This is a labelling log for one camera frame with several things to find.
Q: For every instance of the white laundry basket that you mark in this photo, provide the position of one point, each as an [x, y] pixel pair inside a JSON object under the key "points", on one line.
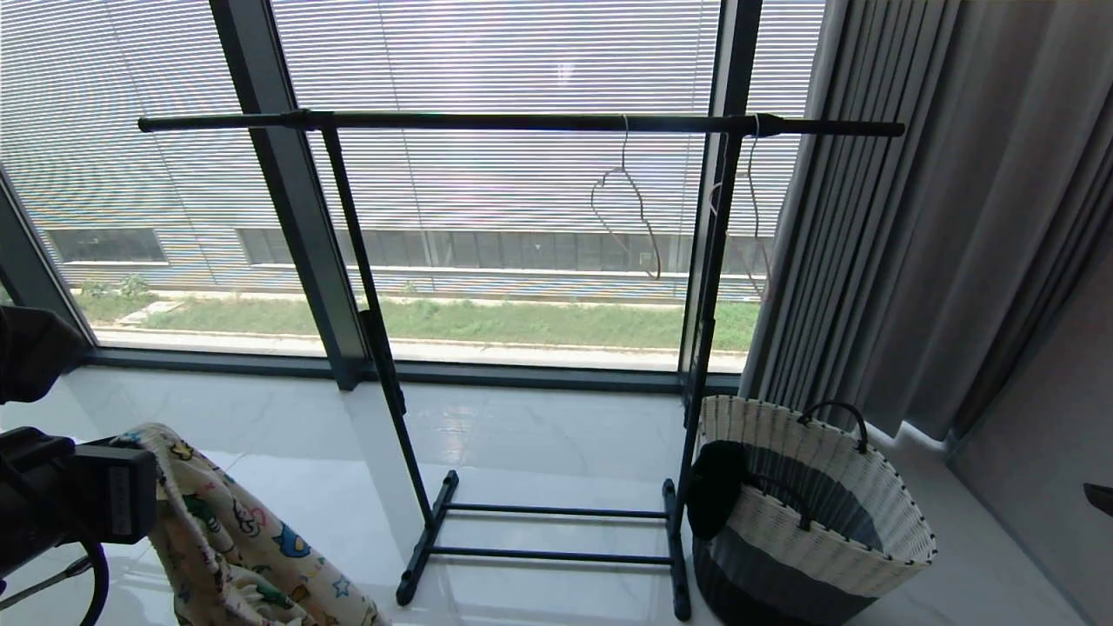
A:
{"points": [[852, 513]]}

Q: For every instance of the window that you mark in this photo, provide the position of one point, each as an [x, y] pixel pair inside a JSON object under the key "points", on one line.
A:
{"points": [[522, 69]]}

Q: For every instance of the black garment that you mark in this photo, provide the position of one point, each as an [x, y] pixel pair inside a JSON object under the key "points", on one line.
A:
{"points": [[715, 487]]}

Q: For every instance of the brown curtain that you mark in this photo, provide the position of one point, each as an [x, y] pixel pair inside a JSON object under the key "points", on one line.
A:
{"points": [[939, 217]]}

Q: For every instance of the black clothes rack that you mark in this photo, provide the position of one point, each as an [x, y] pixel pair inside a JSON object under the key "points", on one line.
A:
{"points": [[522, 122]]}

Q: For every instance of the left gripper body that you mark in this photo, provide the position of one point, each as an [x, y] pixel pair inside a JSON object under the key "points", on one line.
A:
{"points": [[96, 491]]}

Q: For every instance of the cream printed garment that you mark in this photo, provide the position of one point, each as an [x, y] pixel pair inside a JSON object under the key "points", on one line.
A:
{"points": [[226, 539]]}

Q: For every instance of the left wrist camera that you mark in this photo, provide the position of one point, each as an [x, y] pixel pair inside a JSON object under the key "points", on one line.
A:
{"points": [[35, 352]]}

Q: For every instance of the pink clothes hanger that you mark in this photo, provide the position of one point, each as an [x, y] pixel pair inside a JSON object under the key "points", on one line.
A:
{"points": [[750, 174], [624, 148]]}

